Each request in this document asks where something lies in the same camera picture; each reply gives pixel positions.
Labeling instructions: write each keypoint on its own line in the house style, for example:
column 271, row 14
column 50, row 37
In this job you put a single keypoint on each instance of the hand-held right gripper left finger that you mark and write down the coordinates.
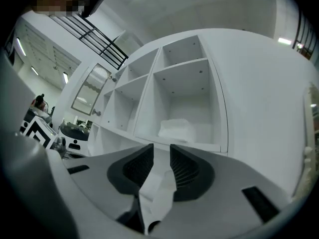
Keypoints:
column 99, row 168

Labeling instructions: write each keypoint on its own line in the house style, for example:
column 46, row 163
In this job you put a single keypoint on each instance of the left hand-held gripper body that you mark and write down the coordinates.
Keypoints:
column 37, row 133

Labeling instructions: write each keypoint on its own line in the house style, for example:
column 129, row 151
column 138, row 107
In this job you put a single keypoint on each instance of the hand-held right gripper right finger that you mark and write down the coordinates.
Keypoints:
column 224, row 183

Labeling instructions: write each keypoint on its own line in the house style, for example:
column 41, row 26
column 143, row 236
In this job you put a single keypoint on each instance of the white cloth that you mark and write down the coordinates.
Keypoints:
column 159, row 193
column 177, row 131

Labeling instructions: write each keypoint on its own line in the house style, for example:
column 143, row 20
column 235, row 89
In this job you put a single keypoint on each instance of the white desk with drawers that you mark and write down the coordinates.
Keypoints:
column 261, row 96

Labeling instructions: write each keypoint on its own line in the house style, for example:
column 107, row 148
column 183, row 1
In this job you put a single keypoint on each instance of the white black-trimmed case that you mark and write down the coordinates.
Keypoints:
column 74, row 136

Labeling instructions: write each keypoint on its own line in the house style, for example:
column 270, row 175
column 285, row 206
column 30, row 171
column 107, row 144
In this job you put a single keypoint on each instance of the ceiling light strip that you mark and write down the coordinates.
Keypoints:
column 20, row 46
column 35, row 70
column 65, row 78

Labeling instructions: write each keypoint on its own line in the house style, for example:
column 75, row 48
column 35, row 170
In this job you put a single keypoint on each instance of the glass cabinet door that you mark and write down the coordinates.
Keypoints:
column 91, row 89

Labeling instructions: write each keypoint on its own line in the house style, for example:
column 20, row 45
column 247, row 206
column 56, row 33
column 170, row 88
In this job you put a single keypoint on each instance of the black metal railing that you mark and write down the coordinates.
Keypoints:
column 305, row 36
column 99, row 42

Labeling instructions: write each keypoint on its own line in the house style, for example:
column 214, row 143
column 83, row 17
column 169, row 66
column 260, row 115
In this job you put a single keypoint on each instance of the black head-mounted camera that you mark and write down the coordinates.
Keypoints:
column 93, row 4

